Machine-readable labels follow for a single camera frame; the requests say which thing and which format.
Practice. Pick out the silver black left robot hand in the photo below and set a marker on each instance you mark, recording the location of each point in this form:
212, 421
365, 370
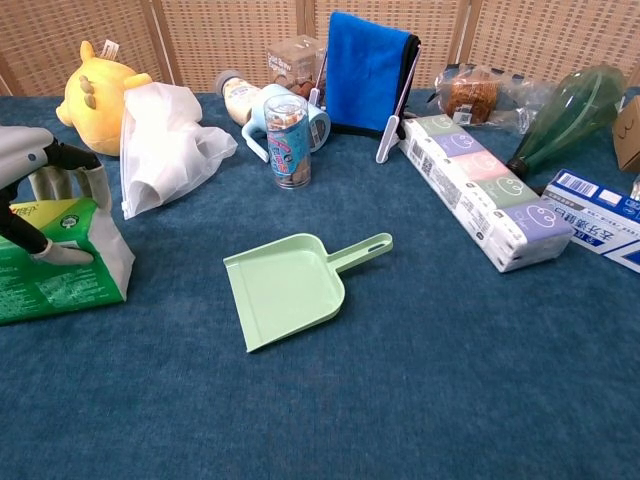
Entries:
25, 150

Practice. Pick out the green white tissue pack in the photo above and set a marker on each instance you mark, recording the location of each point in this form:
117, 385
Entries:
65, 285

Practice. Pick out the mint green plastic dustpan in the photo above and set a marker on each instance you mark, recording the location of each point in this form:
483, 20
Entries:
285, 290

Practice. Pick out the pastel multipack box row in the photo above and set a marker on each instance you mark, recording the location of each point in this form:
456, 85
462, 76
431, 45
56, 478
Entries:
480, 190

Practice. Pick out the yellow plush toy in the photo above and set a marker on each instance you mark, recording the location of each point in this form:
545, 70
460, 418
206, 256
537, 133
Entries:
97, 100

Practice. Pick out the white translucent zip bag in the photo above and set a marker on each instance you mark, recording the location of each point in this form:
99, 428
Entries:
160, 150

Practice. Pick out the cream sauce bottle grey cap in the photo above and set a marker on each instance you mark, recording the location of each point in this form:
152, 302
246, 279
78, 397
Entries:
240, 97

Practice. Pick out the wicker folding screen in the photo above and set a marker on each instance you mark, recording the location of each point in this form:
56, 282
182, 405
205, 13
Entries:
225, 35

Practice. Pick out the clear snack cup blue label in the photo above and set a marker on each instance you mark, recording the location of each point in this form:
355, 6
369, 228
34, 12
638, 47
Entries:
287, 150

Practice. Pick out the clear plastic snack box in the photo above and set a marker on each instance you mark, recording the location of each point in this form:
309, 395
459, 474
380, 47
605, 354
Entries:
295, 60

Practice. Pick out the light blue plastic mug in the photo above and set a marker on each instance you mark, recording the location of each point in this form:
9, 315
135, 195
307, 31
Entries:
317, 125

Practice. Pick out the blue microfiber towel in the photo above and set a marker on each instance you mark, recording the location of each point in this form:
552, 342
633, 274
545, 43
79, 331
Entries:
365, 75

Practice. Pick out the blue carpet table cover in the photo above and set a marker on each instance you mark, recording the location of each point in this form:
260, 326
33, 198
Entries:
350, 410

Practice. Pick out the bread in clear bag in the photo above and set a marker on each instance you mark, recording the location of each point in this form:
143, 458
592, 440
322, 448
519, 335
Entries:
470, 100

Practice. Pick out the green teardrop glass bottle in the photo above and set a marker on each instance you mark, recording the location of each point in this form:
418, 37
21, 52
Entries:
575, 115

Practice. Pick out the blue white toothpaste box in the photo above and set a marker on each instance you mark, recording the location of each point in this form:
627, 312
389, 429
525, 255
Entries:
600, 215

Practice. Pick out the small cardboard box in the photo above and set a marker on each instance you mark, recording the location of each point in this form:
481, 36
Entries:
631, 140

